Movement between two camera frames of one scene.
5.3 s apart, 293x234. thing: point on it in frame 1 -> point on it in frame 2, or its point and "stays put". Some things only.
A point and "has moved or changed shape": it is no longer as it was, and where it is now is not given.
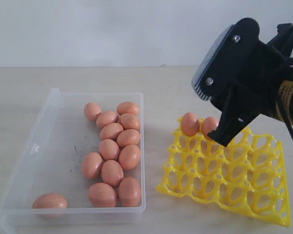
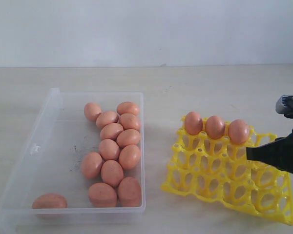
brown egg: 129,192 stays put
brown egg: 190,124 has moved or changed shape
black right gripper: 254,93 -> 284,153
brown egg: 91,165 stays put
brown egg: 109,149 stays put
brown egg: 91,111 stays put
